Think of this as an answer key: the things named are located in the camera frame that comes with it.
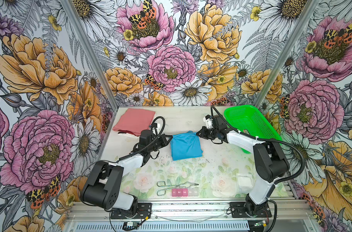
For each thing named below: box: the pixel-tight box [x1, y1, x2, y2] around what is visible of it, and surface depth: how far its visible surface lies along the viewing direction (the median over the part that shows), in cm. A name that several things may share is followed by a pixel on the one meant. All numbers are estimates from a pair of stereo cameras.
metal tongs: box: [156, 180, 200, 197], surface depth 84 cm
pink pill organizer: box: [171, 188, 200, 197], surface depth 81 cm
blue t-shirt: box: [170, 130, 204, 161], surface depth 91 cm
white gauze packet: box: [235, 173, 255, 194], surface depth 85 cm
